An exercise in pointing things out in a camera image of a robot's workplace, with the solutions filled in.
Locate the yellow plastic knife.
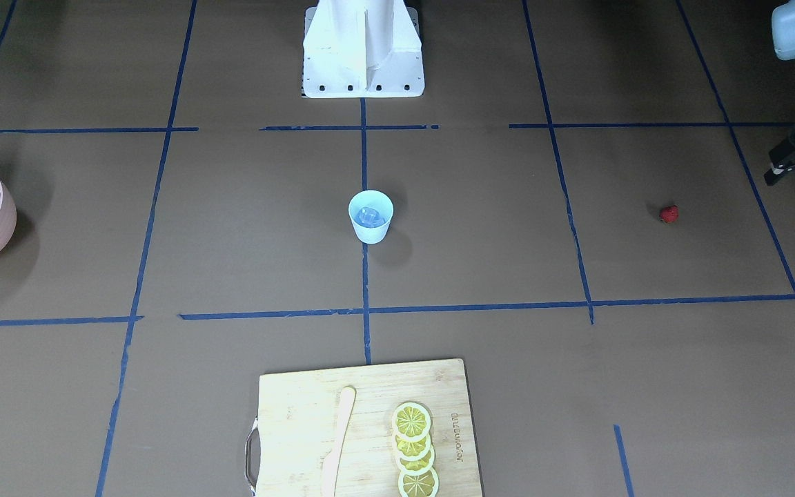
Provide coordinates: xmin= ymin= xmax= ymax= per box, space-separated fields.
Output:
xmin=320 ymin=386 xmax=356 ymax=496

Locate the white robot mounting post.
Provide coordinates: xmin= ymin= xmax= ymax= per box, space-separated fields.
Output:
xmin=301 ymin=1 xmax=425 ymax=99

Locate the lemon slice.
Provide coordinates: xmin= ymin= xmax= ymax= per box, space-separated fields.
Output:
xmin=397 ymin=469 xmax=440 ymax=497
xmin=394 ymin=434 xmax=432 ymax=460
xmin=391 ymin=402 xmax=432 ymax=442
xmin=395 ymin=447 xmax=436 ymax=476

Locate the clear ice cube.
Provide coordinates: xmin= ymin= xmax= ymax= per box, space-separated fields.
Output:
xmin=355 ymin=206 xmax=375 ymax=228
xmin=367 ymin=210 xmax=386 ymax=228

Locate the red strawberry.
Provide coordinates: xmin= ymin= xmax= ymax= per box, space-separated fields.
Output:
xmin=659 ymin=205 xmax=679 ymax=224

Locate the bamboo cutting board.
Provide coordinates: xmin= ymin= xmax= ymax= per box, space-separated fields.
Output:
xmin=245 ymin=358 xmax=484 ymax=496

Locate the light blue paper cup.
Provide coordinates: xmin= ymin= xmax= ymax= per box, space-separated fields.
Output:
xmin=348 ymin=190 xmax=394 ymax=244

